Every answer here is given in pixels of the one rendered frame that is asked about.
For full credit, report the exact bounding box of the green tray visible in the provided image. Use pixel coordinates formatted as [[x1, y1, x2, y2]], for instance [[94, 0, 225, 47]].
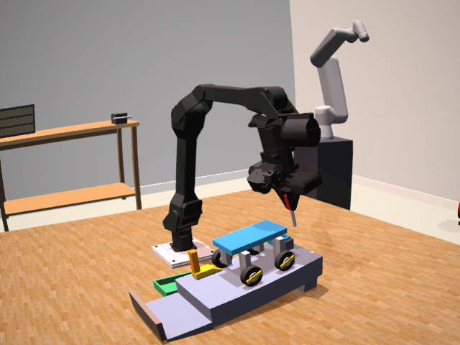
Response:
[[161, 282, 177, 292], [153, 272, 191, 297]]

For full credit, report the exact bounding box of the yellow wheel chock with orange handle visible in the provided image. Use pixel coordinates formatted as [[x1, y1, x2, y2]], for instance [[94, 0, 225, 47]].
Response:
[[188, 249, 223, 280]]

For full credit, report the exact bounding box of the small blue wheeled trolley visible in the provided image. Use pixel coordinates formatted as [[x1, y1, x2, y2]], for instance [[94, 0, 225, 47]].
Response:
[[211, 220, 295, 287]]

